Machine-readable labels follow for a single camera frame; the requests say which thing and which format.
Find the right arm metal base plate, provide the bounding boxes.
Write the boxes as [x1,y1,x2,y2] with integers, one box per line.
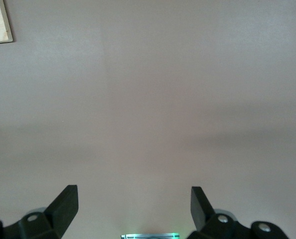
[120,233,180,239]

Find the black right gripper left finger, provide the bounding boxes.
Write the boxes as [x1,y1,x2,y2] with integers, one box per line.
[0,185,79,239]

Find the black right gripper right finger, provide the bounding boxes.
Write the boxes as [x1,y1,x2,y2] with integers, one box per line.
[187,186,288,239]

